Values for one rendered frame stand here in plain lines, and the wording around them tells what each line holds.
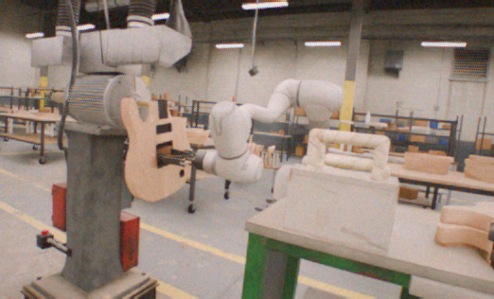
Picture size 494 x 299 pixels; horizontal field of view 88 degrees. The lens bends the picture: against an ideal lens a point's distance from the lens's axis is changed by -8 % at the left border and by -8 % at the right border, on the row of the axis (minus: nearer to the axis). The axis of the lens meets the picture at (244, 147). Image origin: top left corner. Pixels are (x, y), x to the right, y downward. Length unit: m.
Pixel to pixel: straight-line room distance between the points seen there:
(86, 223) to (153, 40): 0.93
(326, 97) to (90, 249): 1.34
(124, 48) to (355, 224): 1.02
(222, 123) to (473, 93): 11.92
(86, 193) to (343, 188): 1.17
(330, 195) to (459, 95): 11.71
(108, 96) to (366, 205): 1.06
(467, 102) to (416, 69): 2.11
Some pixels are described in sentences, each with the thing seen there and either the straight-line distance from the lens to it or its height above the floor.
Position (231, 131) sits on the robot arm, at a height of 1.18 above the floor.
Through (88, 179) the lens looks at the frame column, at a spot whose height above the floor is 0.87.
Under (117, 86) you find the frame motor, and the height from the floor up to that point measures 1.31.
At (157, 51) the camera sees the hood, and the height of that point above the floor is 1.43.
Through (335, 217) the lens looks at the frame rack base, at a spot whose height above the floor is 1.00.
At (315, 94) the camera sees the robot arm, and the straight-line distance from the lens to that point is 1.29.
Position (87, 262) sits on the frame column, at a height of 0.45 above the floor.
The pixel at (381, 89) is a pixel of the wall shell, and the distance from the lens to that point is 12.05.
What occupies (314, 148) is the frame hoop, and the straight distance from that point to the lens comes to 0.74.
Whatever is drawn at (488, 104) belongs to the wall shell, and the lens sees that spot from 12.56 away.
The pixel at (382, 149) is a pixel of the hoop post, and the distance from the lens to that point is 0.72.
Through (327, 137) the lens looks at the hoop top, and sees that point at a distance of 0.73.
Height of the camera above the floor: 1.21
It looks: 5 degrees down
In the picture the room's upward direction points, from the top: 6 degrees clockwise
